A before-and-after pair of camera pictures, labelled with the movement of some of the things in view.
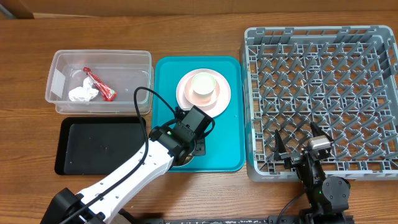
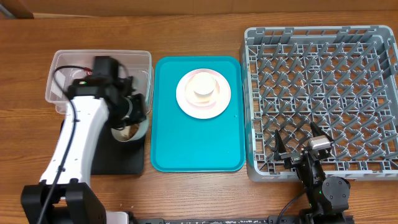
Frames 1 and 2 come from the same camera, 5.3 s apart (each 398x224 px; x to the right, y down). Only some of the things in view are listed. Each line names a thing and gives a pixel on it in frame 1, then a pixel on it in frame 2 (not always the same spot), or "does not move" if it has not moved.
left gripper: x=201 y=145 -> x=138 y=114
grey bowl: x=183 y=157 -> x=131 y=132
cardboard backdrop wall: x=37 y=9 does not move
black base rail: x=280 y=219 does not move
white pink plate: x=206 y=89 does not move
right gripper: x=291 y=157 does not move
